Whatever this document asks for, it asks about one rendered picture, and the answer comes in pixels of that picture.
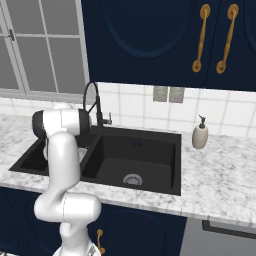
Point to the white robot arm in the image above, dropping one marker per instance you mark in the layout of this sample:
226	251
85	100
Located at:
63	160

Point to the black sink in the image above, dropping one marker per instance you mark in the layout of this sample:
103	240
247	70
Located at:
136	160

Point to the black sink faucet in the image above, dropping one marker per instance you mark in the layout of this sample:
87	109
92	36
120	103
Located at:
97	103

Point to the beige soap dispenser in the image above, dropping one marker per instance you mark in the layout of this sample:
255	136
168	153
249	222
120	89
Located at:
199	136

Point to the navy base cupboard door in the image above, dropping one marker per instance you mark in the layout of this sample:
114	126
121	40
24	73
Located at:
140	233
20	223

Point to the white framed window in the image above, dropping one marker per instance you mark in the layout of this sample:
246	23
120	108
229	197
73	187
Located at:
43	46

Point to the grey dishwasher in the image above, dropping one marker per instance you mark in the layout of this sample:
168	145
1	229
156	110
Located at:
220	238

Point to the grey window latch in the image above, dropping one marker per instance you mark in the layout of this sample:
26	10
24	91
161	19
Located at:
10	34

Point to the grey wall socket plate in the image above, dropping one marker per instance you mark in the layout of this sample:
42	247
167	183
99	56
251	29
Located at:
176	95
160	93

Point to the navy wall cupboard door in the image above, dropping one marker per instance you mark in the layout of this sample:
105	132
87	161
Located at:
233	43
143	40

